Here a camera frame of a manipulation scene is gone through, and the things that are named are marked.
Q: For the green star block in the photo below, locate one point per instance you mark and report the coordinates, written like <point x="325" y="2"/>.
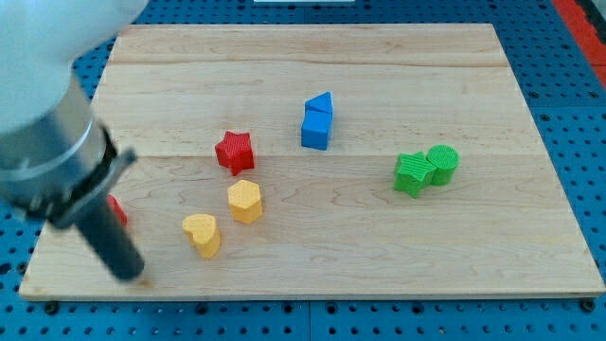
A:
<point x="412" y="173"/>

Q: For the red star block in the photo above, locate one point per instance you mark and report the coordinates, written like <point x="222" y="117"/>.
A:
<point x="235" y="152"/>

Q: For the blue cube block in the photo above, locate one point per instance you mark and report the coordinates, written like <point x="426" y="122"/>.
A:
<point x="316" y="130"/>

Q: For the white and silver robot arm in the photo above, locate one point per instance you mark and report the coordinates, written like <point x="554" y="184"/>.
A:
<point x="58" y="162"/>

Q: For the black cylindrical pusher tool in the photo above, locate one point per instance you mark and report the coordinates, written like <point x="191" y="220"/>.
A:
<point x="87" y="210"/>

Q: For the blue triangle block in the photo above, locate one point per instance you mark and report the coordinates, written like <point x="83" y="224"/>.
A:
<point x="320" y="103"/>

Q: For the yellow hexagon block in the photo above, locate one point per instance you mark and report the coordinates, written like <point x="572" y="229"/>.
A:
<point x="244" y="200"/>

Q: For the yellow heart block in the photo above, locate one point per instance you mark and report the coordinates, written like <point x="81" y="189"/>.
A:
<point x="203" y="232"/>

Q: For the red circle block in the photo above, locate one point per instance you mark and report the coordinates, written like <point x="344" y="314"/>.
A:
<point x="115" y="206"/>

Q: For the wooden board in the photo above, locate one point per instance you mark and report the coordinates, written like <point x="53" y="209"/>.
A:
<point x="332" y="225"/>

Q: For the green circle block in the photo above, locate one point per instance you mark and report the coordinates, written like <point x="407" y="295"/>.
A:
<point x="445" y="159"/>

